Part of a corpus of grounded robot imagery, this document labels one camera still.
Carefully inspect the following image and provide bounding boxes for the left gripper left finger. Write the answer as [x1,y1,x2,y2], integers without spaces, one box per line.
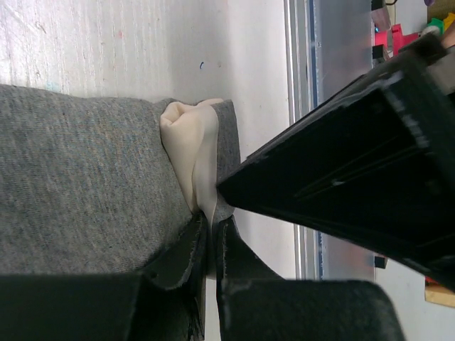
[1,215,208,340]

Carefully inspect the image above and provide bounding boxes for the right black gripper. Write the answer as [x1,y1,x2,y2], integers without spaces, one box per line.
[218,34,454,288]

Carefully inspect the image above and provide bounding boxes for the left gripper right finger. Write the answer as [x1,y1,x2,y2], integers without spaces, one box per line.
[214,217,405,340]

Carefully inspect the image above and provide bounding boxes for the grey and cream underwear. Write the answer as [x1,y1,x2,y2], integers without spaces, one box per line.
[1,85,240,274]

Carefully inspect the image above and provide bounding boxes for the aluminium mounting rail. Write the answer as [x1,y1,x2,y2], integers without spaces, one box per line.
[284,0,323,280]

